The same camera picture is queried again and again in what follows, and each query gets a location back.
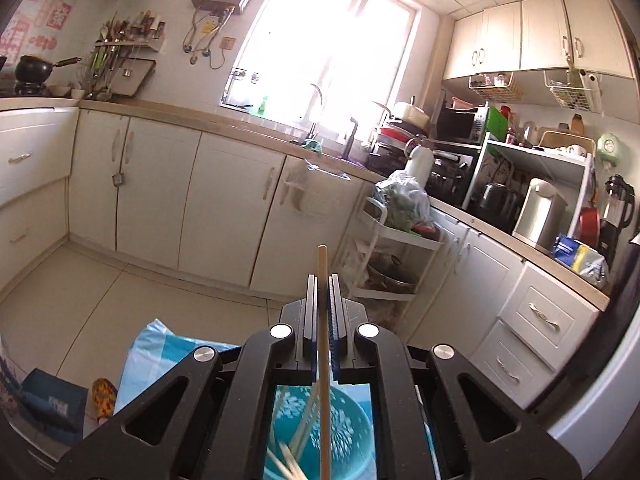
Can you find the stack of pots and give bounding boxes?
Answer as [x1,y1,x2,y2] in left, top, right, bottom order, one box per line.
[367,125,431,171]

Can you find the green round kitchen timer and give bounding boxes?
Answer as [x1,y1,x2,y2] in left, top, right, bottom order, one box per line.
[596,133,621,171]

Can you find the silver electric kettle pot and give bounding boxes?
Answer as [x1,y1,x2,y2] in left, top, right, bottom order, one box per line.
[512,177,568,253]

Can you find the large white wire basket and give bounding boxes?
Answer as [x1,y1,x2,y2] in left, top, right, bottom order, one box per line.
[545,67,603,111]

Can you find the small white wire basket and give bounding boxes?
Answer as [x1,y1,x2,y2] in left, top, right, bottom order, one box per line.
[469,72,516,98]

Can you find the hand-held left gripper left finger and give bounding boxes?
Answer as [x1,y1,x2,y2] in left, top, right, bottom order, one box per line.
[55,274,321,480]

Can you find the pot with glass lid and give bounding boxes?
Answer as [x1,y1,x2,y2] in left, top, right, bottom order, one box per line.
[367,255,418,293]

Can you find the white rolling cart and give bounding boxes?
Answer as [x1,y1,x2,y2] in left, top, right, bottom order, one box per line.
[345,195,443,321]

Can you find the white casserole pot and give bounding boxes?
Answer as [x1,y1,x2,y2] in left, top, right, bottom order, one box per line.
[392,101,431,128]

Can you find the white wall cabinets above shelf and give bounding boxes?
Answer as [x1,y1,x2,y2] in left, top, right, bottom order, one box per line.
[442,0,636,81]

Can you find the teal plastic cutout basket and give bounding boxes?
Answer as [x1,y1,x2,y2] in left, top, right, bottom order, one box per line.
[262,384,378,480]

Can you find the white base cabinets under sink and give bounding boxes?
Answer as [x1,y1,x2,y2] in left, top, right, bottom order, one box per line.
[70,107,371,306]

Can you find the white countertop shelf rack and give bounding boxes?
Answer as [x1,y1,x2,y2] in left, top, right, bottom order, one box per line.
[462,132,596,251]

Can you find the white base cabinet with stove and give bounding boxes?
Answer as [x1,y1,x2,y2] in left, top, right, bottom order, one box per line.
[0,105,81,291]

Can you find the black slim faucet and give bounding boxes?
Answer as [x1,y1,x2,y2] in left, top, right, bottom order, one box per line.
[342,117,360,161]

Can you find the bunch of wooden chopsticks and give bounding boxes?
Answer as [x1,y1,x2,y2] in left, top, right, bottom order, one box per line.
[267,385,321,480]

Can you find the red paper wall decals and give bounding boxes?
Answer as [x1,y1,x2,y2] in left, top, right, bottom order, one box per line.
[0,0,73,56]

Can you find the green cutting board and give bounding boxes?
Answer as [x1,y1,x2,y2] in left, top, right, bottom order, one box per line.
[487,106,508,143]

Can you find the white base cabinets with drawers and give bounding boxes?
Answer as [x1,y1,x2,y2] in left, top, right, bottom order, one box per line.
[415,205,601,411]

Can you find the black wok with handle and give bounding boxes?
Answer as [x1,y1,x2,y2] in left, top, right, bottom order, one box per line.
[14,55,82,95]

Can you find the yellow patterned slipper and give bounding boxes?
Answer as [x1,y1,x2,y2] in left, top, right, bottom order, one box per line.
[91,379,118,418]

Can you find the white thermos jug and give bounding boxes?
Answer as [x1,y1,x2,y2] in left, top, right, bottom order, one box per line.
[404,140,435,186]

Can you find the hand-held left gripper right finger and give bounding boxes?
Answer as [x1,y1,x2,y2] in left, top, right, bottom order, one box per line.
[327,274,583,480]

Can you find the blue white checkered tablecloth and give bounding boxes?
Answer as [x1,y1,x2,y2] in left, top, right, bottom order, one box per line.
[114,317,241,416]

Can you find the wall utensil rack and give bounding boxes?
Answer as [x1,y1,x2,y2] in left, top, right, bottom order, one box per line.
[92,10,166,101]

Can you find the blue yellow packet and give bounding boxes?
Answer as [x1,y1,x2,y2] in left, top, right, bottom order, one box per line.
[552,234,608,288]

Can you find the long wooden chopstick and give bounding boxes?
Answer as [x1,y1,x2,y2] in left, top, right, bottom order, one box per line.
[316,245,333,480]

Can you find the red pan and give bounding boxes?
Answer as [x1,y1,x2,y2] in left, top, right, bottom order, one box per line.
[575,205,601,251]

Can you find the black cooking pot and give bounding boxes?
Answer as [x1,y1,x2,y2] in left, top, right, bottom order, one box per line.
[470,182,523,223]

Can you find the black toaster oven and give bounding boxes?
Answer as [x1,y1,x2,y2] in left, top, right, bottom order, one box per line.
[427,142,483,206]

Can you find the white door-hung bag holder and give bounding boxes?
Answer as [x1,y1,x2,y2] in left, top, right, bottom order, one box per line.
[280,157,351,216]

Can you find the plastic bag of vegetables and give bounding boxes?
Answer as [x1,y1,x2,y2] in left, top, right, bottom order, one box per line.
[372,170,436,233]

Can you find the water heater hoses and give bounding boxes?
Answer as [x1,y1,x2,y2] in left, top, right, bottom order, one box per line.
[182,7,236,70]

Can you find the grey hanging cutting board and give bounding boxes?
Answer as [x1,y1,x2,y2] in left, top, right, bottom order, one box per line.
[112,57,157,97]

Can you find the chrome sink faucet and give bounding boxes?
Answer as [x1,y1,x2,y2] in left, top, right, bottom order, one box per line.
[302,83,325,143]

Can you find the kitchen window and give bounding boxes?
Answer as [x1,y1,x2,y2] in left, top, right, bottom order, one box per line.
[220,0,426,133]

